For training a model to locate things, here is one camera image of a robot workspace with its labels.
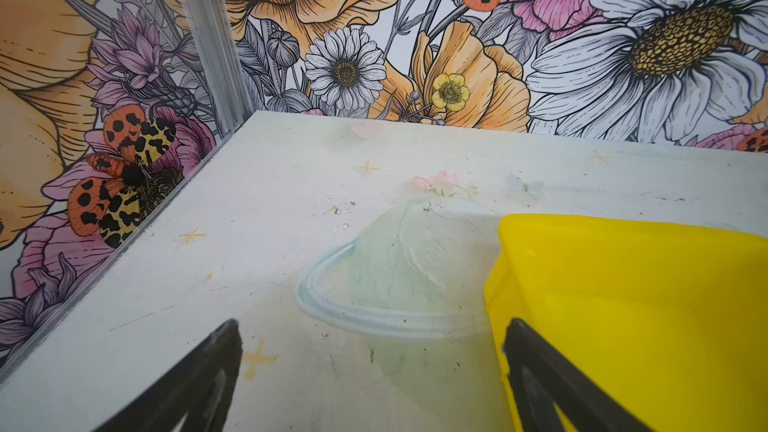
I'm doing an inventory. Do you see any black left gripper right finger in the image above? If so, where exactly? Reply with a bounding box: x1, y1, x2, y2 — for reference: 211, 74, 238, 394
502, 318, 649, 431

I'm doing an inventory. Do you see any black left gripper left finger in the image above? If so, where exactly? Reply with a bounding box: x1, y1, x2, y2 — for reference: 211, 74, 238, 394
97, 319, 243, 431

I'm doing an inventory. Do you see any yellow plastic bin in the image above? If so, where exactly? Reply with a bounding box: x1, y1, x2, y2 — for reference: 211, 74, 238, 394
484, 214, 767, 431

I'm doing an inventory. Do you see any aluminium corner post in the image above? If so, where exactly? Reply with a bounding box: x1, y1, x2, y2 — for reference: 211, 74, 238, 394
181, 0, 252, 138

